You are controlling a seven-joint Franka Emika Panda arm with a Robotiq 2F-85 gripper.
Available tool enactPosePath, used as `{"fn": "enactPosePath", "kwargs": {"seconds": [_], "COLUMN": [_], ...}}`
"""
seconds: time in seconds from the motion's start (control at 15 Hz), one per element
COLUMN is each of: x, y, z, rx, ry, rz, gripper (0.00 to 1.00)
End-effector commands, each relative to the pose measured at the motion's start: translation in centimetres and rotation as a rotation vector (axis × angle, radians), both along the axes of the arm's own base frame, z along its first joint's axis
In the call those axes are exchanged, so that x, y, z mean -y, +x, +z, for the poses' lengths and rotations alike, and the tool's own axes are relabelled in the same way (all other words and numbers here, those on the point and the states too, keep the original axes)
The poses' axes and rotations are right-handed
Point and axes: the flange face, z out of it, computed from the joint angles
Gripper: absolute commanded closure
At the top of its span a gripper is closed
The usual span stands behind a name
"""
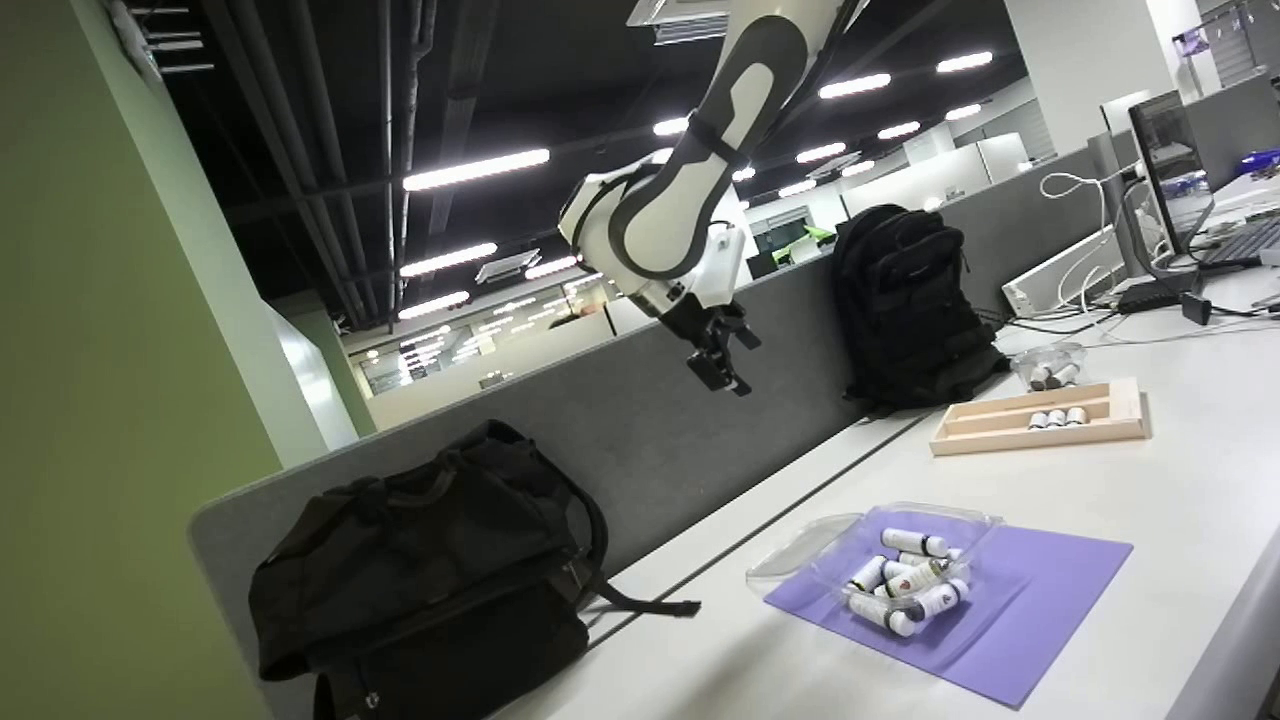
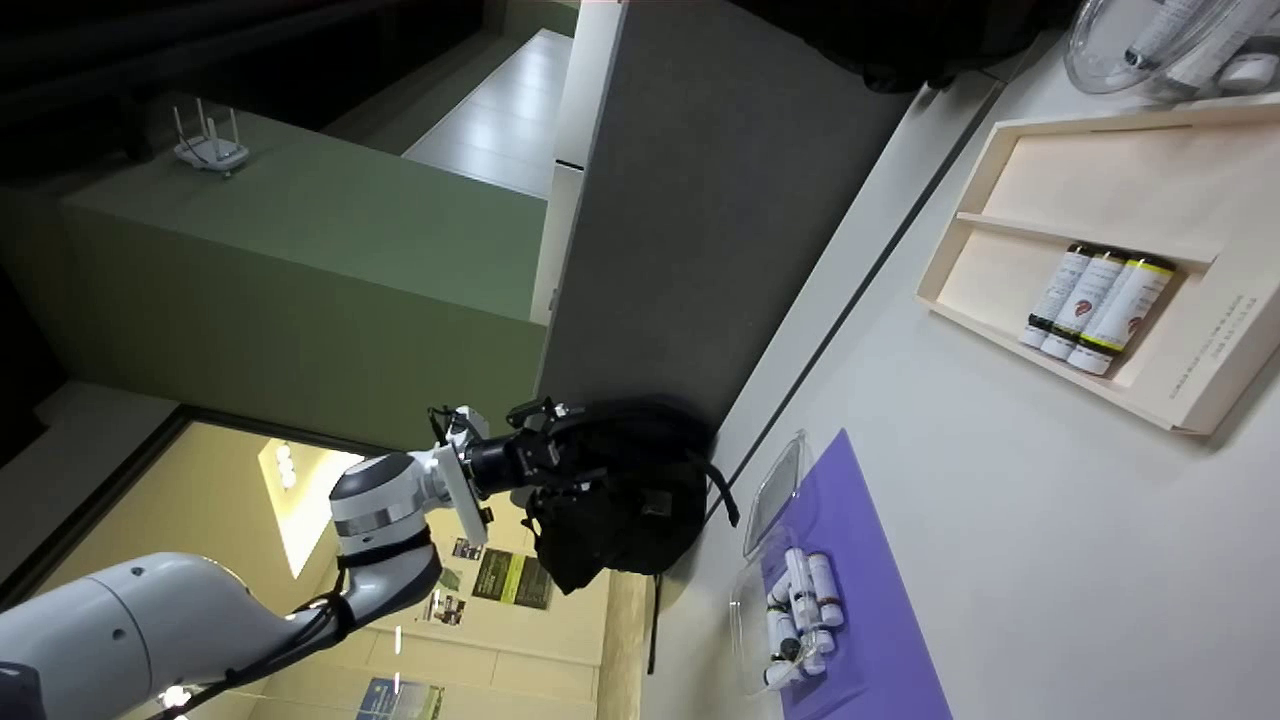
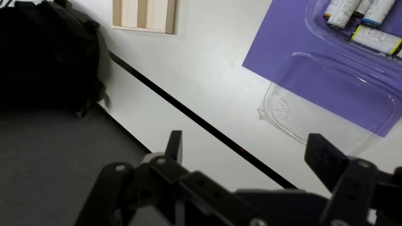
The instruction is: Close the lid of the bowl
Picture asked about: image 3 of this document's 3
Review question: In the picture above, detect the wooden tray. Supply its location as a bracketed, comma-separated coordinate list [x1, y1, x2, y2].
[110, 0, 178, 35]

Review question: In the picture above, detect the clear plastic bowl lid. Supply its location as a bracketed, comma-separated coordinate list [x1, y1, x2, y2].
[256, 50, 399, 157]

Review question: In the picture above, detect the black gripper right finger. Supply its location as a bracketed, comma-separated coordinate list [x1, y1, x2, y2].
[302, 132, 402, 226]

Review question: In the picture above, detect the black backpack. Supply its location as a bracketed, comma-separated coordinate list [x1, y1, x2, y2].
[0, 0, 112, 119]

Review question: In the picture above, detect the clear plastic bowl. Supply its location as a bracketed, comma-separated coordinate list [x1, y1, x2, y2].
[302, 0, 402, 87]

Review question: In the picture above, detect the purple mat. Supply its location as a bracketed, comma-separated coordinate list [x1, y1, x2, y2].
[241, 0, 402, 138]

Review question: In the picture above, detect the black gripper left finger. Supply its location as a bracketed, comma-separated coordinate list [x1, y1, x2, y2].
[74, 129, 257, 226]

